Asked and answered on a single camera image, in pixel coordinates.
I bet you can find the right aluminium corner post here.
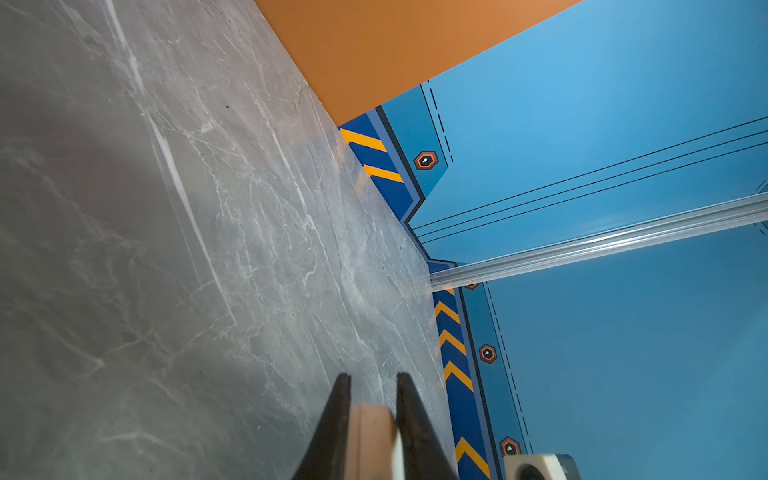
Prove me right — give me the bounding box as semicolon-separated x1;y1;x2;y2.
430;193;767;292

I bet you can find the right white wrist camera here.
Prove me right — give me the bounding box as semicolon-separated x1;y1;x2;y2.
504;454;582;480

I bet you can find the white remote control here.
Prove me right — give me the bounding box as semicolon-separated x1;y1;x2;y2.
343;403;406;480

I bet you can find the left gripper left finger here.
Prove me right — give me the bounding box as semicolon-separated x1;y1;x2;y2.
292;373;351;480

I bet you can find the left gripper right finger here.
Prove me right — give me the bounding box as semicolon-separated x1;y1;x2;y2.
396;372;458;480

